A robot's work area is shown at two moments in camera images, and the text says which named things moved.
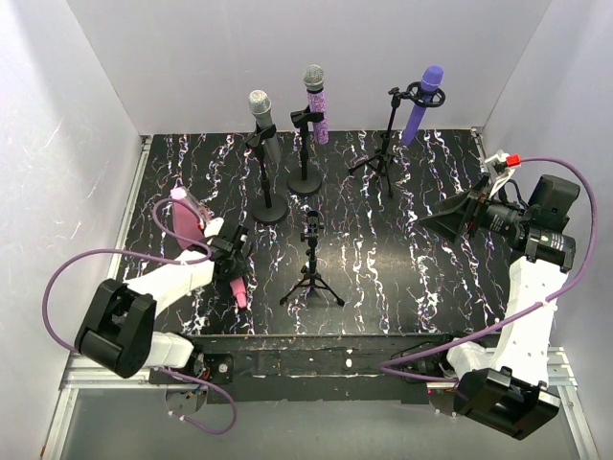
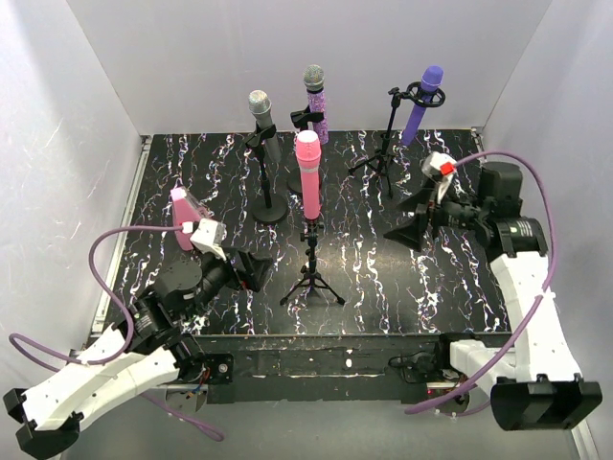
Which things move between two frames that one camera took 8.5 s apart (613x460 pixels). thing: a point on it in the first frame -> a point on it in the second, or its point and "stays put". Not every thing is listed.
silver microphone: [261, 105] stays put
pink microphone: [238, 288] -> [307, 151]
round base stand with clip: [306, 180] stays put
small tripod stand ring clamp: [311, 276] stays put
